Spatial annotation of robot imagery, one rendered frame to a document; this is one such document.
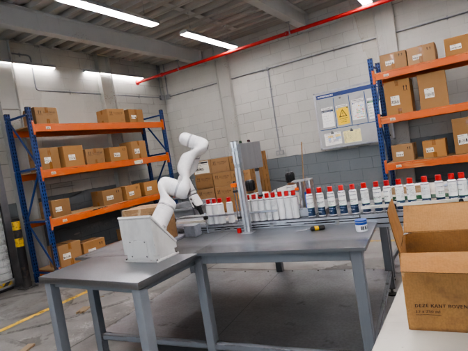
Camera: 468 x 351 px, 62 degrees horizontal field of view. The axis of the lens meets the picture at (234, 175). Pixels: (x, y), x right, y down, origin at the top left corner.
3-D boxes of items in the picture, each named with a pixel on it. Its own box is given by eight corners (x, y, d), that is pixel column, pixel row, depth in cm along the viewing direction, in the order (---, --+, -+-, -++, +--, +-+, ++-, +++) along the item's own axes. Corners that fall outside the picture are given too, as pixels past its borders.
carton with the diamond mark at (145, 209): (177, 235, 304) (172, 201, 302) (160, 244, 282) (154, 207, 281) (146, 237, 316) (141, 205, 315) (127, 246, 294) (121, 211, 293)
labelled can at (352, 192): (360, 212, 265) (356, 182, 264) (359, 214, 261) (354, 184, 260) (352, 213, 268) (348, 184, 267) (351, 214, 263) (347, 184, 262)
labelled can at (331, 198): (338, 214, 272) (333, 185, 271) (336, 216, 267) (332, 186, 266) (330, 214, 274) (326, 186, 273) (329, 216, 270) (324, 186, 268)
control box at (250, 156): (263, 166, 284) (259, 141, 283) (244, 170, 276) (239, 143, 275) (255, 167, 293) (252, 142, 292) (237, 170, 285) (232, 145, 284)
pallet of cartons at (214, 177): (280, 224, 719) (268, 150, 712) (263, 236, 645) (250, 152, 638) (223, 228, 772) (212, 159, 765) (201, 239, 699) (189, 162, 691)
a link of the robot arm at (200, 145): (166, 196, 278) (187, 203, 277) (164, 190, 267) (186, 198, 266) (190, 138, 298) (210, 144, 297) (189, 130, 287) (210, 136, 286)
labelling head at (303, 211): (317, 212, 291) (313, 177, 290) (313, 215, 280) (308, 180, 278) (299, 213, 297) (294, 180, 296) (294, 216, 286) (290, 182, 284)
